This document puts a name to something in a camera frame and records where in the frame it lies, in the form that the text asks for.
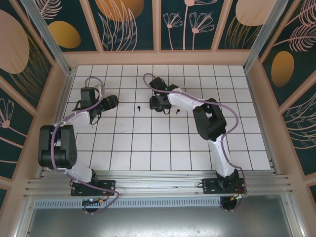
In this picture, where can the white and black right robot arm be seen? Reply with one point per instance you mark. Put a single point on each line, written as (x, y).
(185, 100)

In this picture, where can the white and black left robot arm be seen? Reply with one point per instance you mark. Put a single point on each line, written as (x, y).
(74, 118)

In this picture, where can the grey metal sheet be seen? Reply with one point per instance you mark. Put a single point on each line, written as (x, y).
(158, 222)

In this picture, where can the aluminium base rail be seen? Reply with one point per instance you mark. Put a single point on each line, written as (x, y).
(158, 184)

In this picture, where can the aluminium frame post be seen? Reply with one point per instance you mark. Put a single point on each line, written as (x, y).
(265, 34)
(49, 42)

